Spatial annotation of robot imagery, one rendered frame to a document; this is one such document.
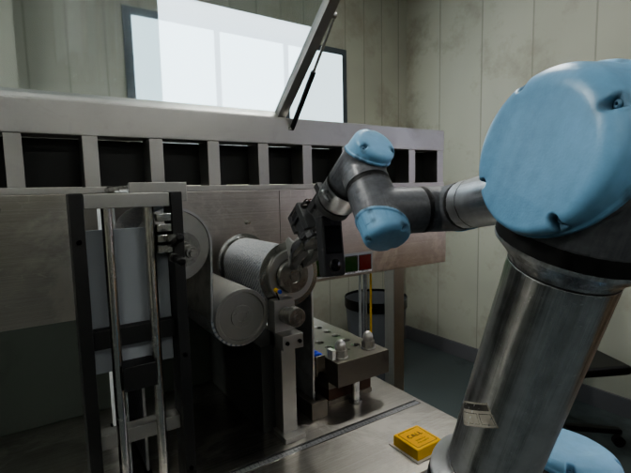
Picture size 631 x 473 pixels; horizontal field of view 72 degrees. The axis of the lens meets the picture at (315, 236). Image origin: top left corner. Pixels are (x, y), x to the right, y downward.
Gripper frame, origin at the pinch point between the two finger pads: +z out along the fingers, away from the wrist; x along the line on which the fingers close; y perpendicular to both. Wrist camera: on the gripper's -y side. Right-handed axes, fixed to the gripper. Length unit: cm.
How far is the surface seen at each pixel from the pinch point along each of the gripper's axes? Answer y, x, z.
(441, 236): 21, -88, 30
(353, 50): 239, -185, 82
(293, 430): -27.9, 2.7, 22.6
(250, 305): -3.1, 9.7, 8.2
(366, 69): 228, -199, 91
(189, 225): 10.8, 21.8, -3.0
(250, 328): -7.0, 9.9, 11.5
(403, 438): -38.2, -13.3, 8.3
